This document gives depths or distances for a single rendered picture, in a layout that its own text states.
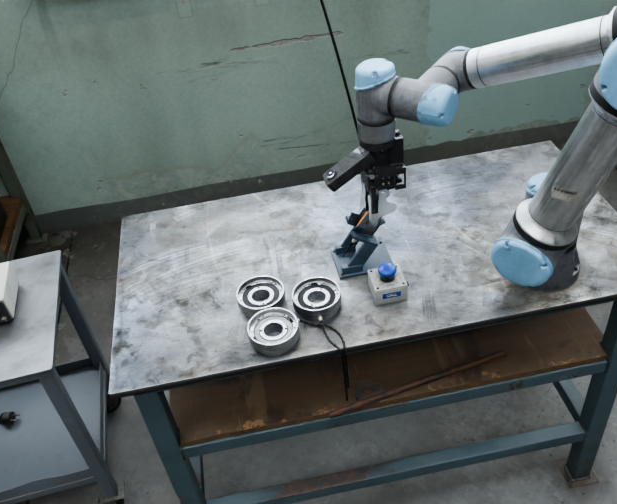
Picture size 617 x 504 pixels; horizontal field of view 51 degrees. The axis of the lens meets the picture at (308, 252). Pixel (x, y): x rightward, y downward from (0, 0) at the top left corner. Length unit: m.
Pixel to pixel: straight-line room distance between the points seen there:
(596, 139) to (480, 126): 2.19
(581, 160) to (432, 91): 0.28
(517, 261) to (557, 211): 0.13
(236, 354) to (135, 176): 1.84
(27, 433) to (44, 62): 1.45
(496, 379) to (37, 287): 1.20
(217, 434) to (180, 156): 1.72
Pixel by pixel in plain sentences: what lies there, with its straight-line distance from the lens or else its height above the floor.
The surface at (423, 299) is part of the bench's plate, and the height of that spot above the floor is 0.80.
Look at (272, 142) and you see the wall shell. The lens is 3.03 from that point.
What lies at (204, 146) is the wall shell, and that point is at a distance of 3.01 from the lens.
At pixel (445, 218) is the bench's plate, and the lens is 1.64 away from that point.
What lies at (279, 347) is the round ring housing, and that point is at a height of 0.83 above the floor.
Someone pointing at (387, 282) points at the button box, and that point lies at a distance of 1.40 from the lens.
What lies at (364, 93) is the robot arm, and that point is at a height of 1.23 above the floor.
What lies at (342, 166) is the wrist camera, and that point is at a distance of 1.35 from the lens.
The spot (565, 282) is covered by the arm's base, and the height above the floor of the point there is 0.82.
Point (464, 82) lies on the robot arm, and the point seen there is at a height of 1.22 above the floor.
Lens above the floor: 1.81
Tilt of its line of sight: 40 degrees down
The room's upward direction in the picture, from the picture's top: 7 degrees counter-clockwise
